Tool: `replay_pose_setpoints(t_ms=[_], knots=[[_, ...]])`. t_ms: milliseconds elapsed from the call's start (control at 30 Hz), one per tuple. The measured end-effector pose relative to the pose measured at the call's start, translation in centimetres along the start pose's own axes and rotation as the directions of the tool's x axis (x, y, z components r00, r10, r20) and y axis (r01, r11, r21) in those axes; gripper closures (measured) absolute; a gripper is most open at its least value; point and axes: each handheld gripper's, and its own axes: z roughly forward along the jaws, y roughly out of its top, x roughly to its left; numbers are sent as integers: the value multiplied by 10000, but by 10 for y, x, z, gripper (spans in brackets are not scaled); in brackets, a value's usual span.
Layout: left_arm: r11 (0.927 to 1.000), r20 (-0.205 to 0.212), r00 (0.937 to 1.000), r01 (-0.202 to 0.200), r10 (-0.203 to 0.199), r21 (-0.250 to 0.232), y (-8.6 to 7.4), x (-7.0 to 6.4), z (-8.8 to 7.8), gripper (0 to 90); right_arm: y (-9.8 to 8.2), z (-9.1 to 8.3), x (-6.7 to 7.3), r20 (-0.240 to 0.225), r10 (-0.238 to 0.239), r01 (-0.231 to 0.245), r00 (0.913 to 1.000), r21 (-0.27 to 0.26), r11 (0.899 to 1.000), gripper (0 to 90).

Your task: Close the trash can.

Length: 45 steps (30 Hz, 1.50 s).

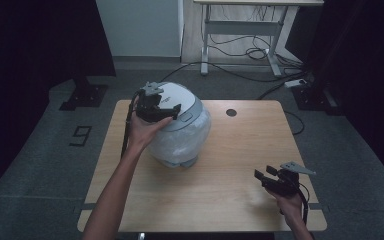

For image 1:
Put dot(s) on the black round table grommet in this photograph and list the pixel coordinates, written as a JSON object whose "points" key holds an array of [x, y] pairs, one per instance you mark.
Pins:
{"points": [[231, 112]]}

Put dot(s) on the dark curtain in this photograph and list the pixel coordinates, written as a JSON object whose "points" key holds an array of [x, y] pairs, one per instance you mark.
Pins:
{"points": [[30, 50], [363, 66]]}

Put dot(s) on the person's right hand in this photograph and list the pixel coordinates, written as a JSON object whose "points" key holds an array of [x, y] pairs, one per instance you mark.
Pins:
{"points": [[288, 205]]}

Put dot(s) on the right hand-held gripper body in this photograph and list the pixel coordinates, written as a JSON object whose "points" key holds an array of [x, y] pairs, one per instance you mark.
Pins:
{"points": [[290, 181]]}

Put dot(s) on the white rice cooker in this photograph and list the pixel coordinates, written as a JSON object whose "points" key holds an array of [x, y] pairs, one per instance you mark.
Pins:
{"points": [[183, 133]]}

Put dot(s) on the white desk frame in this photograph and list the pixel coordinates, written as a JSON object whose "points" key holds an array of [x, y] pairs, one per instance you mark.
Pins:
{"points": [[240, 28]]}

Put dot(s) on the white power strip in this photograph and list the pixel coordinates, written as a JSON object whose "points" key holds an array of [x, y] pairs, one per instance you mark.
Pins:
{"points": [[295, 83]]}

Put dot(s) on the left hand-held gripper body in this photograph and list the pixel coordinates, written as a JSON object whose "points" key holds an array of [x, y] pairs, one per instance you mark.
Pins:
{"points": [[148, 103]]}

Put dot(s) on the black stand base plate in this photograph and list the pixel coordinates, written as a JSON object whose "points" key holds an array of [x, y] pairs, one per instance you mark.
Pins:
{"points": [[313, 98], [85, 95]]}

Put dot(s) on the person's left hand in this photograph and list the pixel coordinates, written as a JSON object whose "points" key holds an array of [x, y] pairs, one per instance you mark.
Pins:
{"points": [[143, 131]]}

